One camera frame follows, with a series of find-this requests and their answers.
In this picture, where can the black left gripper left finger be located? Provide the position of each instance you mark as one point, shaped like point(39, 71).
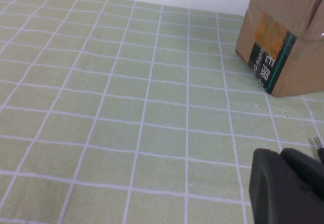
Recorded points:
point(273, 198)

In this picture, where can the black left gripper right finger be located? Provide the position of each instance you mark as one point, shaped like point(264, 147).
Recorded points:
point(306, 168)

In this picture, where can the brown cardboard box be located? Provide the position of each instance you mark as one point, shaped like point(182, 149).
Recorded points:
point(273, 1)

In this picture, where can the green checked tablecloth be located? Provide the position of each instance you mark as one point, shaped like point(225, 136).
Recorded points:
point(126, 107)

